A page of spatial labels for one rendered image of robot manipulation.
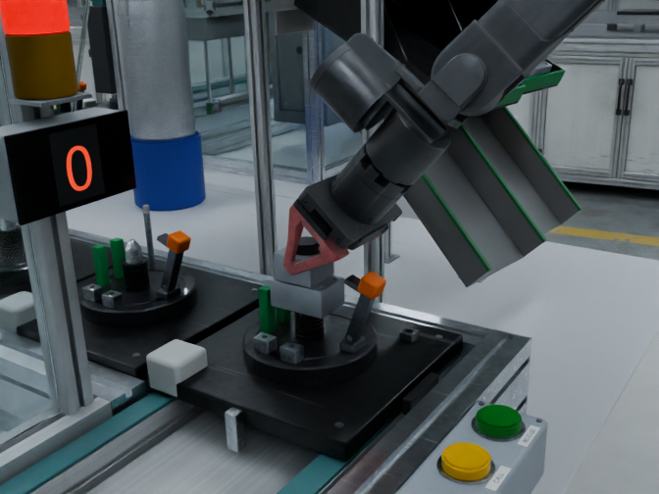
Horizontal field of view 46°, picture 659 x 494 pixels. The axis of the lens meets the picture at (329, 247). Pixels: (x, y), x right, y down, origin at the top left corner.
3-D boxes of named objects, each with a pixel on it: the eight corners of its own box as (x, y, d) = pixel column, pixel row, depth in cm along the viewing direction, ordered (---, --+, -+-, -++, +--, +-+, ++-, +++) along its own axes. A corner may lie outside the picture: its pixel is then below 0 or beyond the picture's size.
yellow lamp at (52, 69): (91, 92, 65) (83, 30, 63) (40, 101, 61) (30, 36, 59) (52, 88, 67) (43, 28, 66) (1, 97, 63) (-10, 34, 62)
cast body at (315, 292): (345, 304, 81) (344, 239, 78) (322, 320, 77) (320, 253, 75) (279, 287, 85) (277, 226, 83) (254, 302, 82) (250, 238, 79)
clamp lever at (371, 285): (365, 339, 79) (388, 279, 75) (354, 347, 78) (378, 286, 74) (336, 321, 81) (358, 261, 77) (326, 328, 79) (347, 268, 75)
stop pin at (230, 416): (246, 447, 74) (243, 410, 73) (237, 453, 74) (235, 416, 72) (234, 442, 75) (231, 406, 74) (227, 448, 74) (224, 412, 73)
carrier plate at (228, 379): (463, 350, 86) (463, 332, 86) (346, 463, 68) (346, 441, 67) (286, 305, 99) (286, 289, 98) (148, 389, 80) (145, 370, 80)
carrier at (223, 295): (278, 302, 100) (273, 208, 95) (137, 385, 81) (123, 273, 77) (142, 268, 112) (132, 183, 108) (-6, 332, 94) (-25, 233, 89)
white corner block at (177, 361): (211, 381, 81) (208, 346, 80) (180, 402, 78) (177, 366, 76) (177, 370, 84) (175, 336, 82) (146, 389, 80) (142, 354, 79)
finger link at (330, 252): (252, 251, 76) (302, 189, 71) (294, 231, 82) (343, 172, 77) (296, 304, 75) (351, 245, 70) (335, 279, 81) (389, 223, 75)
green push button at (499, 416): (527, 429, 71) (528, 411, 71) (510, 452, 68) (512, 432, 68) (485, 418, 73) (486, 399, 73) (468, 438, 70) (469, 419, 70)
